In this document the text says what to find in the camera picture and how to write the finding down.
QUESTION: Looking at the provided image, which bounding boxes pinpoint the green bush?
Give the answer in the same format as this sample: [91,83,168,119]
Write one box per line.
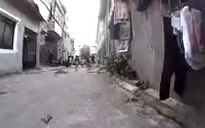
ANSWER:
[106,53,134,78]

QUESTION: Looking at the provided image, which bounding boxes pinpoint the hanging clothes on wall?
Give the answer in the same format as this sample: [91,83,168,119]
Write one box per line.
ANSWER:
[109,0,132,54]

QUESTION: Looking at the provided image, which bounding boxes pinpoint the group of people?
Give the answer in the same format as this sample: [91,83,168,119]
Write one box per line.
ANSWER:
[65,54,97,69]

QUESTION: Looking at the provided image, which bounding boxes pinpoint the grey concrete wall building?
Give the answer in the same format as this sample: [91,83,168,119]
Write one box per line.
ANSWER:
[95,0,205,128]

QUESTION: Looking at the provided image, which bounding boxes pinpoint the white building with dark window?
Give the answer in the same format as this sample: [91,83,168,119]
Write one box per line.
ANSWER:
[0,0,44,75]

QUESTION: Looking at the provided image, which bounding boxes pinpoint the tree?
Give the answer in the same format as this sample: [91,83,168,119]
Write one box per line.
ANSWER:
[79,44,92,60]

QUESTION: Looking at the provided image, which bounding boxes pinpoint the row of buildings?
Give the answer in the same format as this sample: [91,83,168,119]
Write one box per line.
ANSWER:
[36,0,76,66]

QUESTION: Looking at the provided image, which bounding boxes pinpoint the hanging laundry on line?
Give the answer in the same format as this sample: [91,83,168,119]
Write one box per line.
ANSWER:
[158,4,205,101]

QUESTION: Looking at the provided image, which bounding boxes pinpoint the concrete kerb ledge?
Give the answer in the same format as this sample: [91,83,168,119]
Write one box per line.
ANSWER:
[110,75,191,125]

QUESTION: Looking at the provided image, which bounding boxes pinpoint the grey concrete street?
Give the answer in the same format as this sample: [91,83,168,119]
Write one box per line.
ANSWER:
[0,63,184,128]

